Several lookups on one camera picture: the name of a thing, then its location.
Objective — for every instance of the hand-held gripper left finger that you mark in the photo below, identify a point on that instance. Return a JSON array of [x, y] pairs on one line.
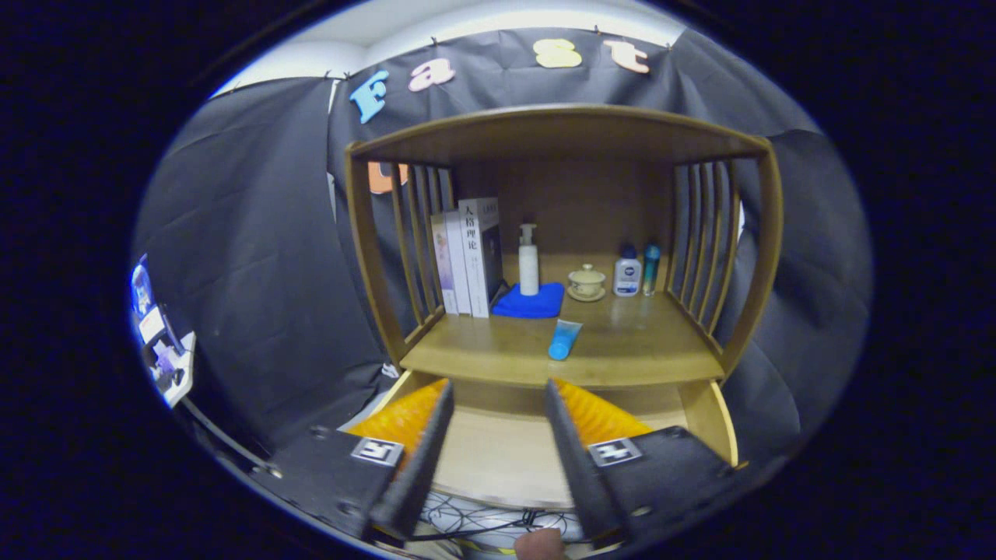
[[424, 474]]

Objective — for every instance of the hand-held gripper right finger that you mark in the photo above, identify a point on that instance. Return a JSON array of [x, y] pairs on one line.
[[572, 467]]

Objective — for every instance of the light blue tube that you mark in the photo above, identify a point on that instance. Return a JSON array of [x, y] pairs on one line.
[[564, 340]]

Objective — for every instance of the wooden countertop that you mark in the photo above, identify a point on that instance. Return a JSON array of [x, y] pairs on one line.
[[622, 342]]

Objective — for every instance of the wooden cabinet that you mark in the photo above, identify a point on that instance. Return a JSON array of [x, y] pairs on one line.
[[576, 210]]

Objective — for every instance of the blue cloth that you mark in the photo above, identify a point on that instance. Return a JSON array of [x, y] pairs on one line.
[[529, 305]]

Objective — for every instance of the beige lidded ceramic cup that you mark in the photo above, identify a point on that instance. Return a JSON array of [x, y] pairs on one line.
[[586, 284]]

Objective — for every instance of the white lotion bottle blue cap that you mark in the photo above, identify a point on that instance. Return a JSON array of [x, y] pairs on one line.
[[627, 276]]

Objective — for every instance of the white pump bottle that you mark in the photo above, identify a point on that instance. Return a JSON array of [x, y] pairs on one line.
[[529, 268]]

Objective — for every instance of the teal bottle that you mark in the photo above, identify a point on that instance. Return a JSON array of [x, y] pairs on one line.
[[651, 272]]

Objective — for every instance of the pale pink book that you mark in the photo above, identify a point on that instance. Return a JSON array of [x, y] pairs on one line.
[[441, 264]]

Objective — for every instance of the thin white book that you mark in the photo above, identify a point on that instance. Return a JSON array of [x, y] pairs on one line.
[[459, 264]]

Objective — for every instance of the large white book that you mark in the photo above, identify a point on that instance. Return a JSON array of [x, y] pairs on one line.
[[478, 257]]

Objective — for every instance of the black backdrop cloth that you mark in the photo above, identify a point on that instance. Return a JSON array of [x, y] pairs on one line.
[[257, 233]]

